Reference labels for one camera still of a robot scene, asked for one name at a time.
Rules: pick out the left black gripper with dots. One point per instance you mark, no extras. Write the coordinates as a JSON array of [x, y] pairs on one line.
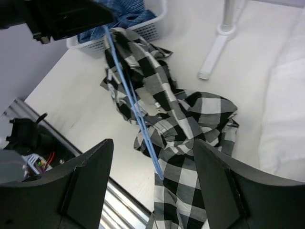
[[54, 19]]

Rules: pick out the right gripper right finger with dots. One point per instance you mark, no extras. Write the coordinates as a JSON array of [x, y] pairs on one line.
[[238, 196]]

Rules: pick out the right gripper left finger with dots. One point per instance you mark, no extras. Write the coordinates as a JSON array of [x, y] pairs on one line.
[[69, 196]]

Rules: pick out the blue plaid shirt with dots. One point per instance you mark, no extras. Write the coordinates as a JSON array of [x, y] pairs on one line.
[[127, 13]]

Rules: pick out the black white checked shirt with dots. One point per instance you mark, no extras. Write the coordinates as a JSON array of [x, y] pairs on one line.
[[174, 118]]

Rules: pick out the blue hanger of checked shirt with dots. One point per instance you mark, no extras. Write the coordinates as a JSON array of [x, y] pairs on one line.
[[127, 84]]

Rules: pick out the metal clothes rack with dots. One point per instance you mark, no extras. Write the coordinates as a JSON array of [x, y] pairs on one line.
[[225, 32]]

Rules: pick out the aluminium mounting rail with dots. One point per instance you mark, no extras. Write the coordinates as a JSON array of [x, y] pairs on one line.
[[120, 210]]

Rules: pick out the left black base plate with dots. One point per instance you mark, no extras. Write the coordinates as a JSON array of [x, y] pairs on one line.
[[55, 146]]

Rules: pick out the white slotted cable duct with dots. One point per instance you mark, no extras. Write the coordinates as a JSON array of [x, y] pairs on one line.
[[37, 163]]

